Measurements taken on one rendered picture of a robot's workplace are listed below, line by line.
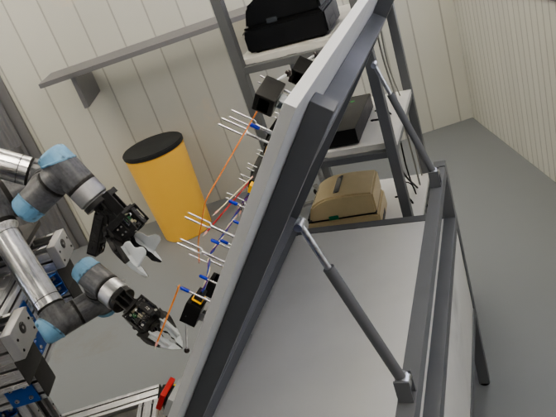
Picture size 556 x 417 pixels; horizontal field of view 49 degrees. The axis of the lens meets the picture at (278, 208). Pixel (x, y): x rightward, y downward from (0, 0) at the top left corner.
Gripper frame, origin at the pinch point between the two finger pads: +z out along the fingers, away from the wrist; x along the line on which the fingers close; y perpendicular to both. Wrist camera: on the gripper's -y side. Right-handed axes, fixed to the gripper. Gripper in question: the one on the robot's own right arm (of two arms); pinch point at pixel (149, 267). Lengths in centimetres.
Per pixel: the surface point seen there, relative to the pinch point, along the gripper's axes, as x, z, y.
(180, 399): -32.9, 20.8, 6.9
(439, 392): 2, 67, 33
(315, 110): -33, -3, 63
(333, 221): 104, 40, 9
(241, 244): -43, 4, 43
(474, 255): 184, 117, 28
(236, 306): -22.7, 15.5, 23.3
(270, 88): -15, -11, 55
